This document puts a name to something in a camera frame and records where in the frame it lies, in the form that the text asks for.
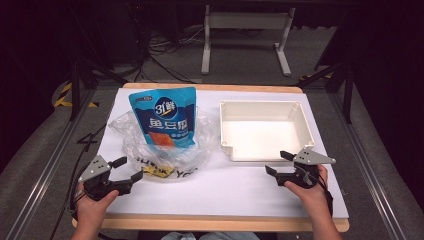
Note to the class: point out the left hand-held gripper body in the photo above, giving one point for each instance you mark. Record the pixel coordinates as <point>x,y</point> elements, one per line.
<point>95,169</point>

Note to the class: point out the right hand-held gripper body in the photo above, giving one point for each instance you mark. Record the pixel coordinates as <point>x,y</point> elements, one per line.
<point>310,160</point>

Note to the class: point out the white plastic box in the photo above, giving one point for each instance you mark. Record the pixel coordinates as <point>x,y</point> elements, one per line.
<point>263,136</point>

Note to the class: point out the clear plastic bag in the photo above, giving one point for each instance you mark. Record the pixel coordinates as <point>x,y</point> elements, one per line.
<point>186,153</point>

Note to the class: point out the blue snack pouch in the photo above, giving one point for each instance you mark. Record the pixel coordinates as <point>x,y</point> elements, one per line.
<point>166,116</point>

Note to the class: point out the person's right hand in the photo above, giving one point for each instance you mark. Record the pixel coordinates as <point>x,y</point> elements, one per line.
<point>310,196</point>

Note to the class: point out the person's left hand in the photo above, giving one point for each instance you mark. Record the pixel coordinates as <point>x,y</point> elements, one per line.
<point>93,206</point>

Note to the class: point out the white table cover sheet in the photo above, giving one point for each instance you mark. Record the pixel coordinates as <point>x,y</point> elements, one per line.
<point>216,193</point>

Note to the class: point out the yellow black floor tape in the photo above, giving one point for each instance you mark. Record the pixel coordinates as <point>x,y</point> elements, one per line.
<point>63,101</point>

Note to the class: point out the black metal stand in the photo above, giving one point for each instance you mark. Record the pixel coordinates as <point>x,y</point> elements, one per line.
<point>76,90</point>
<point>346,90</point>

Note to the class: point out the aluminium rail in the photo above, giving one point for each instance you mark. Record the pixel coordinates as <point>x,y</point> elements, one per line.
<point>366,166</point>
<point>50,166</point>

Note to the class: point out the white metal table frame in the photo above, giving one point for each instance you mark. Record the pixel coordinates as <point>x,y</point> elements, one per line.
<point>248,20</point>

